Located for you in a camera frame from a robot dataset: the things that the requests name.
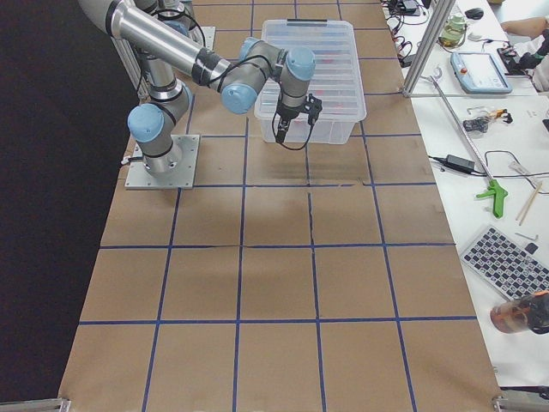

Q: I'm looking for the black gripper body tray side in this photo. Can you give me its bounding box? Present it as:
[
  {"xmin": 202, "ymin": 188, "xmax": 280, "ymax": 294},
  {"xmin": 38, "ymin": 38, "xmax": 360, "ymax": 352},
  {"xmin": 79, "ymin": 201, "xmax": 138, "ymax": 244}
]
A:
[{"xmin": 276, "ymin": 102, "xmax": 306, "ymax": 123}]

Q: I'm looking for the clear plastic box lid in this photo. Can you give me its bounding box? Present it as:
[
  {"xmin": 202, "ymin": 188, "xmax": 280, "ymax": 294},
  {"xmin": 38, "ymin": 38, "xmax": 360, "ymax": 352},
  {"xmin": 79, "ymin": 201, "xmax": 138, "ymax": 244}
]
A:
[{"xmin": 262, "ymin": 20, "xmax": 366, "ymax": 124}]

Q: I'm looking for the silver robot arm near tray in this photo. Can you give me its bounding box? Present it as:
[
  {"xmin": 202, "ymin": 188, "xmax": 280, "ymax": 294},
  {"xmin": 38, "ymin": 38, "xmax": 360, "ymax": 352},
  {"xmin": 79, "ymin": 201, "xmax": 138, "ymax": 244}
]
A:
[{"xmin": 79, "ymin": 1, "xmax": 323, "ymax": 178}]

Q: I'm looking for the clear plastic storage box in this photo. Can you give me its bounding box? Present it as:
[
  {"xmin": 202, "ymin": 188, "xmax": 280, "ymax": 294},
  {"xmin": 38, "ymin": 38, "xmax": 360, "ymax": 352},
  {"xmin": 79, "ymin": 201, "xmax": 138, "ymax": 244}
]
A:
[{"xmin": 256, "ymin": 113, "xmax": 365, "ymax": 145}]

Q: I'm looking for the brown paper table cover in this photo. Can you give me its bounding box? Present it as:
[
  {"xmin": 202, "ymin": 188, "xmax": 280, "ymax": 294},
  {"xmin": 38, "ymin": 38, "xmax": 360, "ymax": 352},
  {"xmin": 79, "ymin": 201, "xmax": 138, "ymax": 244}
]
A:
[{"xmin": 59, "ymin": 1, "xmax": 499, "ymax": 411}]

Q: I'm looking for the black power adapter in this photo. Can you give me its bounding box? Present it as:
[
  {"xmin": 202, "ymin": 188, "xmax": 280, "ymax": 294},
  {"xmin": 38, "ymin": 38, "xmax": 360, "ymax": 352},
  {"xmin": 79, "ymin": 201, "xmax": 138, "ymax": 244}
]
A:
[{"xmin": 430, "ymin": 154, "xmax": 475, "ymax": 174}]

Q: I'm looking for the robot teach pendant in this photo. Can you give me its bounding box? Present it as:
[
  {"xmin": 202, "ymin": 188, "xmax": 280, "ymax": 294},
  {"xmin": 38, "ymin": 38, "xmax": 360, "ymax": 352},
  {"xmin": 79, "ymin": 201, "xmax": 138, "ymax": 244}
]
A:
[{"xmin": 449, "ymin": 52, "xmax": 512, "ymax": 94}]

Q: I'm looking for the long metal reacher grabber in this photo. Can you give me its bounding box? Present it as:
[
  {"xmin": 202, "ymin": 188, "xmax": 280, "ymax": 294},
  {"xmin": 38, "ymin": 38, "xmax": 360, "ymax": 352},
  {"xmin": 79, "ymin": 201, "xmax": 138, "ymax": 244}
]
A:
[{"xmin": 421, "ymin": 66, "xmax": 508, "ymax": 218}]

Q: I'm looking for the wooden chopstick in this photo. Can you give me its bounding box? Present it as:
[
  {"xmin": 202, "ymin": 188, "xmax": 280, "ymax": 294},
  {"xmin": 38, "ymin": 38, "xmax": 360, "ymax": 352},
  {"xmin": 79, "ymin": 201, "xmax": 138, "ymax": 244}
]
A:
[{"xmin": 516, "ymin": 181, "xmax": 543, "ymax": 226}]

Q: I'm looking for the checkered calibration board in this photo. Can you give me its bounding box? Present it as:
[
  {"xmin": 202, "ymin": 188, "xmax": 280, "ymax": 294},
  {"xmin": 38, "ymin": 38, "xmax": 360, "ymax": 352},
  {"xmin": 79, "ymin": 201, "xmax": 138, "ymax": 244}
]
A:
[{"xmin": 461, "ymin": 226, "xmax": 548, "ymax": 300}]

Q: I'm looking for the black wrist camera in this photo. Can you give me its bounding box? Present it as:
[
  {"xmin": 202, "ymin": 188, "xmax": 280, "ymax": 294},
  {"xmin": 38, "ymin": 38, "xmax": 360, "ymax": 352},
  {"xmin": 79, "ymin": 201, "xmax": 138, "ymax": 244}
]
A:
[{"xmin": 305, "ymin": 94, "xmax": 323, "ymax": 128}]

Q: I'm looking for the aluminium frame post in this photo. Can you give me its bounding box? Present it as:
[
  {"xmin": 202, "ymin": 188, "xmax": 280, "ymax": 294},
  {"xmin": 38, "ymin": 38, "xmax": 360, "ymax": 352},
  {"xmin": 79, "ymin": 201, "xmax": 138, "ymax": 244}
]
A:
[{"xmin": 402, "ymin": 0, "xmax": 455, "ymax": 97}]

